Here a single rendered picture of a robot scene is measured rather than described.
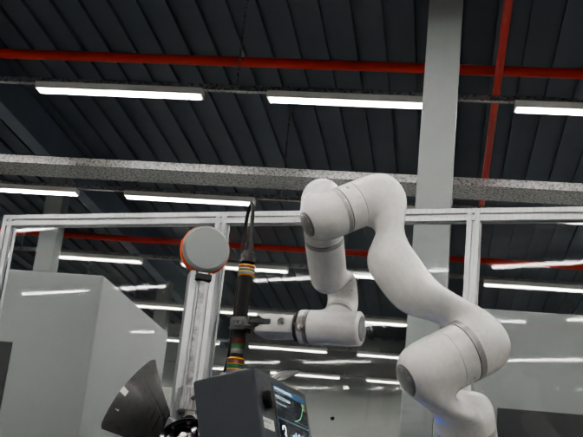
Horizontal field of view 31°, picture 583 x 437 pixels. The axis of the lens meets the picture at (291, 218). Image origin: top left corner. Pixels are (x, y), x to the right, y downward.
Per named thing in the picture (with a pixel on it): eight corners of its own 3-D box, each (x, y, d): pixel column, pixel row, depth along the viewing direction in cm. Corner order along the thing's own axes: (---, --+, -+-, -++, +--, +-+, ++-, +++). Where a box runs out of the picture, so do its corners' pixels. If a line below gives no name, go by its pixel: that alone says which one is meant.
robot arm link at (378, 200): (444, 405, 207) (511, 372, 213) (460, 378, 197) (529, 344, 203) (317, 211, 229) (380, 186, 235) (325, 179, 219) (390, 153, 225)
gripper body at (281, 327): (294, 337, 255) (251, 335, 259) (307, 346, 265) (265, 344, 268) (297, 307, 258) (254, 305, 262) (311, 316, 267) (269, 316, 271)
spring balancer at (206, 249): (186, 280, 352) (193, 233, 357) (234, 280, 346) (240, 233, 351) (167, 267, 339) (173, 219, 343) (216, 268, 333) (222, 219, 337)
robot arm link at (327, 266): (318, 209, 254) (330, 309, 271) (299, 246, 242) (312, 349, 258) (355, 211, 252) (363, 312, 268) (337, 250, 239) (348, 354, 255)
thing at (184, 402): (173, 414, 324) (177, 386, 326) (196, 417, 325) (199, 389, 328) (180, 410, 314) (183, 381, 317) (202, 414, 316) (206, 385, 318)
